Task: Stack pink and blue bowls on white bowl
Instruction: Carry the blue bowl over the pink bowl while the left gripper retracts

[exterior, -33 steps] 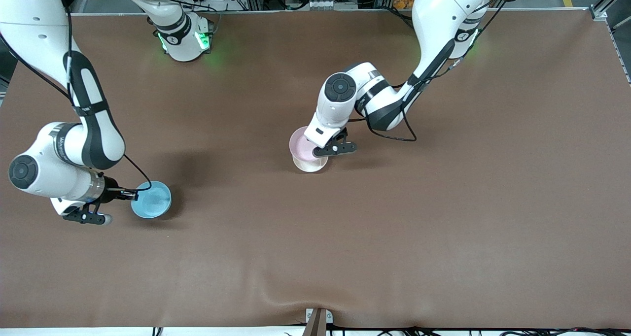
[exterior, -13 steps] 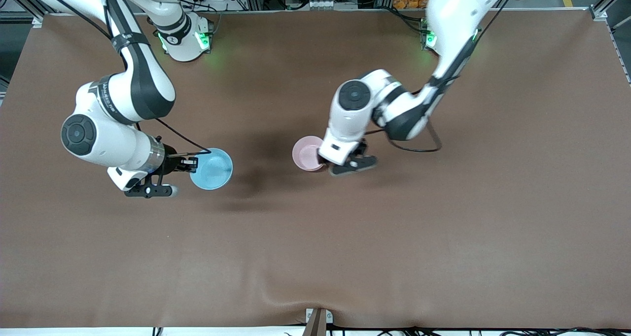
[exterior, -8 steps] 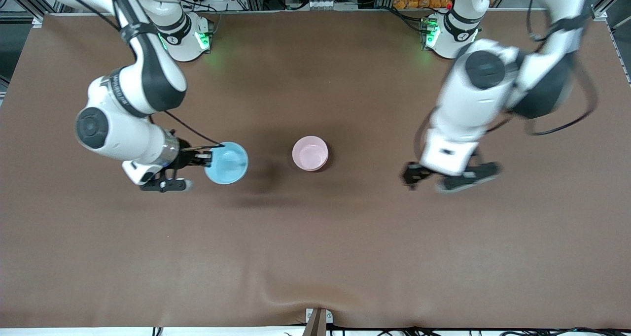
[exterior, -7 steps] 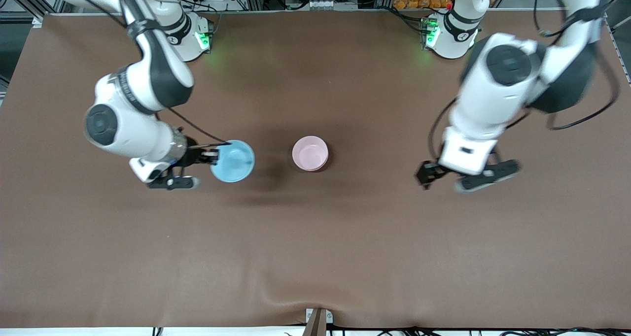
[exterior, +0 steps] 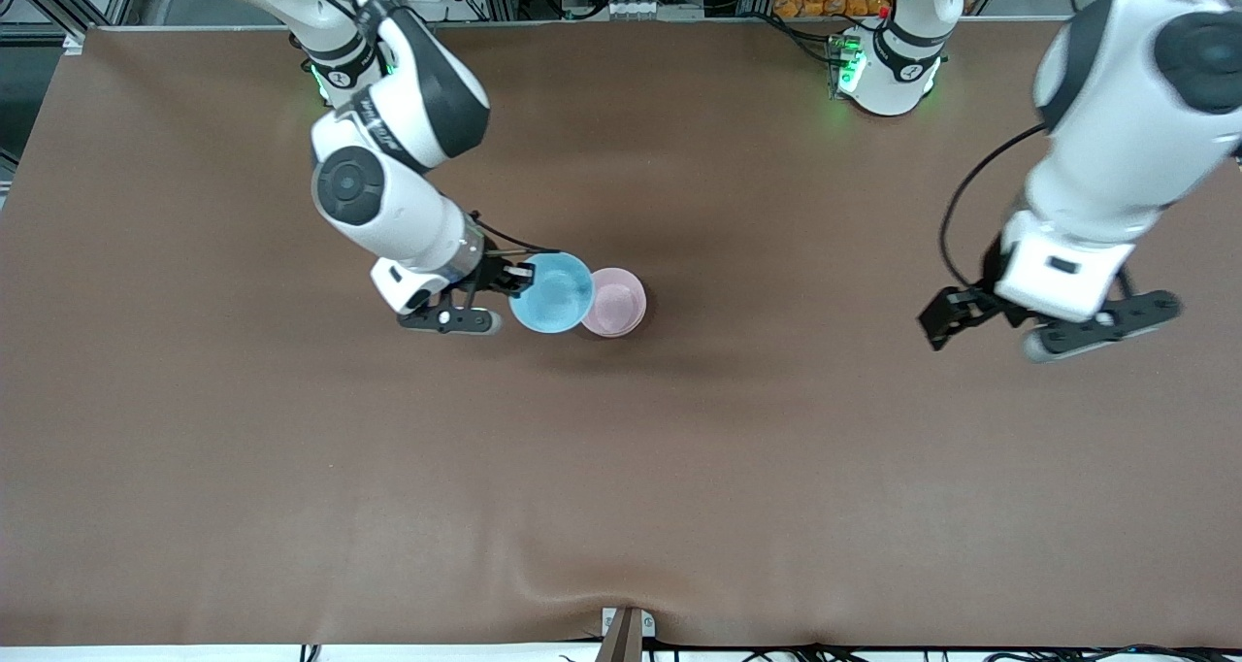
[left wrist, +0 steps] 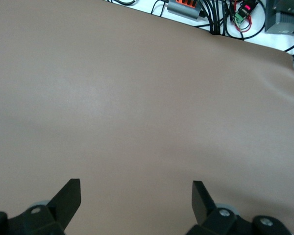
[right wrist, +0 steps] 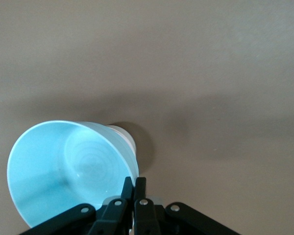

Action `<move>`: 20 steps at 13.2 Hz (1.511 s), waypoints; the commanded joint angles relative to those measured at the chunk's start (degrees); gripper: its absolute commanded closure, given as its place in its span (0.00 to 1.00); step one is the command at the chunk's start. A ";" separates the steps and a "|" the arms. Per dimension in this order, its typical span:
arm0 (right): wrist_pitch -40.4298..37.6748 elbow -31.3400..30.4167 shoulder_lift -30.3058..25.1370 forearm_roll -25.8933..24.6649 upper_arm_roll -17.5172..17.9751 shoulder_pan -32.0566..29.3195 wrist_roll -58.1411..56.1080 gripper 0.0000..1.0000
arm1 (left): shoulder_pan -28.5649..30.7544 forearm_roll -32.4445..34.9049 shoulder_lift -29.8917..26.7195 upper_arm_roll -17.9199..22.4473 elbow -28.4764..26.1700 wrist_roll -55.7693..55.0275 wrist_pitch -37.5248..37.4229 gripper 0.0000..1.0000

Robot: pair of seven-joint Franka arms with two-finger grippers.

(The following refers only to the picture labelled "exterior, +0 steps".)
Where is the blue bowl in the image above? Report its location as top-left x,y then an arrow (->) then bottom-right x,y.
509,252 -> 595,335

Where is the pink bowl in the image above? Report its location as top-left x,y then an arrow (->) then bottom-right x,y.
580,268 -> 648,339

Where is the brown table cloth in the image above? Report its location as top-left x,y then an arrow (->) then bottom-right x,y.
0,19 -> 1242,648

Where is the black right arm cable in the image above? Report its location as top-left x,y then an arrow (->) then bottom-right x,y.
471,211 -> 562,255

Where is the metal clamp bracket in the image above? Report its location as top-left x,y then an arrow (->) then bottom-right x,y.
602,607 -> 656,638

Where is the aluminium frame beam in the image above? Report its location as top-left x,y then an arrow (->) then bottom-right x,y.
0,0 -> 90,53

